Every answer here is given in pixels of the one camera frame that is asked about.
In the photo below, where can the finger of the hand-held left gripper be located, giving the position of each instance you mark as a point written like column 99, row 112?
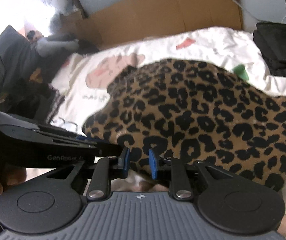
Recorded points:
column 102, row 148

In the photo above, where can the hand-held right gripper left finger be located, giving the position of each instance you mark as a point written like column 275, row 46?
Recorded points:
column 126, row 162

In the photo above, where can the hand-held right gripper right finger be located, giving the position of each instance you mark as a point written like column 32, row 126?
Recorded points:
column 153, row 165

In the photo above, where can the leopard print skirt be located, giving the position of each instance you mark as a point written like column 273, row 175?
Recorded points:
column 195, row 110

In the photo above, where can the crumpled black garment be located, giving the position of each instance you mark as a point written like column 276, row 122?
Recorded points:
column 32, row 100

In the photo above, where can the dark grey pillow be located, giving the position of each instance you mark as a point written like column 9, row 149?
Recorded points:
column 15, row 55

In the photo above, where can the black cloth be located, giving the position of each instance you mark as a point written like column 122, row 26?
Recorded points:
column 87, row 46

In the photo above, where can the grey plush toy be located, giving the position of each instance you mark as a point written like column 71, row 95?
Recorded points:
column 55, row 46

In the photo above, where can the small bear toy with sunglasses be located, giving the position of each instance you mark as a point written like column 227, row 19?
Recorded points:
column 34, row 35

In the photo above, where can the cream printed blanket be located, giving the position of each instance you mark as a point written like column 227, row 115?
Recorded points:
column 220, row 45

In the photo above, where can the flattened cardboard sheet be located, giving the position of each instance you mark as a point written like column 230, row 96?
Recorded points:
column 158, row 10

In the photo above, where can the folded black garment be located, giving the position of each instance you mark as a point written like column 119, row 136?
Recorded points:
column 280, row 52

